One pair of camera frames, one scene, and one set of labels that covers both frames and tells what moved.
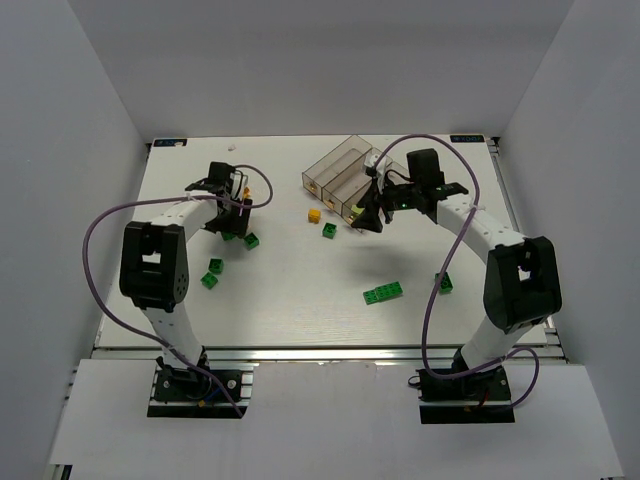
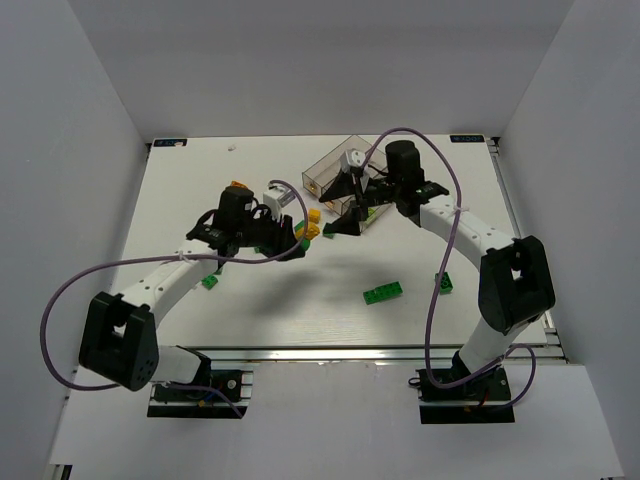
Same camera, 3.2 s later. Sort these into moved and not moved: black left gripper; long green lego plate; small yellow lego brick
Moved: black left gripper
Not moved: long green lego plate; small yellow lego brick
